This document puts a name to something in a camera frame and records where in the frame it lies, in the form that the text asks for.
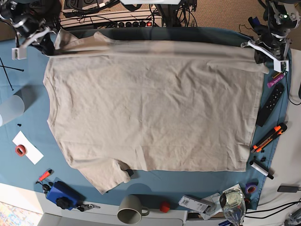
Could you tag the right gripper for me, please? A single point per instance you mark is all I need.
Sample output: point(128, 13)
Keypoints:
point(40, 40)

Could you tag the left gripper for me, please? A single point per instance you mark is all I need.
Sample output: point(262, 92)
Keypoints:
point(263, 54)

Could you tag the beige T-shirt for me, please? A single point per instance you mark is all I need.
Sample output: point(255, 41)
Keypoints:
point(151, 105)

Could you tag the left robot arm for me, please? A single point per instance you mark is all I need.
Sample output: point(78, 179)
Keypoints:
point(281, 16)

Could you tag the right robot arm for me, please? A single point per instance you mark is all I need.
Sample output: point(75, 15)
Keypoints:
point(32, 21)

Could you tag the black remote control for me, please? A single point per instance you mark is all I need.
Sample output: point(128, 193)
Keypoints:
point(270, 104)

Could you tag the black thin rods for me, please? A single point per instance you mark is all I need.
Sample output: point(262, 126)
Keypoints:
point(6, 73)

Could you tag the frosted plastic cup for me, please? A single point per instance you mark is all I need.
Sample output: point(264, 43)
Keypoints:
point(11, 109)

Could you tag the orange black utility knife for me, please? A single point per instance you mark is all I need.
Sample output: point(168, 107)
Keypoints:
point(269, 137)

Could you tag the white black marker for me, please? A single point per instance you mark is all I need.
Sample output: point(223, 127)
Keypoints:
point(260, 168)

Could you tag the red tape roll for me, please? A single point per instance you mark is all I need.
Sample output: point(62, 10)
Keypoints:
point(20, 150)

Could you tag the white paper sheet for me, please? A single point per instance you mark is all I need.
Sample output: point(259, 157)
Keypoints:
point(33, 154)

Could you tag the black power strip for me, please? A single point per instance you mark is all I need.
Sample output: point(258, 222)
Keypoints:
point(124, 24)

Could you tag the blue table cloth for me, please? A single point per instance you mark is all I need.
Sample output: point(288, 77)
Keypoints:
point(152, 186)

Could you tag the orange marker pen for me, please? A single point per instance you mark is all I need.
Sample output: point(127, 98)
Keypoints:
point(44, 176)

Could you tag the purple tape roll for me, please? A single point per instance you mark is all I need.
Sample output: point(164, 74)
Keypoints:
point(250, 188)

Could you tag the black phone on table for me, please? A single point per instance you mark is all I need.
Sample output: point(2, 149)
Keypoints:
point(288, 188)

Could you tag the clear wine glass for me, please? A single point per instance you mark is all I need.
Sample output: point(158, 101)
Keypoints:
point(232, 202)

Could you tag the blue box with knob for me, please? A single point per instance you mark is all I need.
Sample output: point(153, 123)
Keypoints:
point(63, 196)

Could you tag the white barcode package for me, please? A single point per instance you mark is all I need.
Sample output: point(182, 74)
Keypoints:
point(201, 206)

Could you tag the metal keys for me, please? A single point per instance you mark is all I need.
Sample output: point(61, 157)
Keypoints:
point(85, 207)

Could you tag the small red cube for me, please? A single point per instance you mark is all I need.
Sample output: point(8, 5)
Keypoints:
point(164, 207)

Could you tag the beige ceramic mug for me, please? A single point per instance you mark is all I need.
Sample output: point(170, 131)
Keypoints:
point(131, 210)

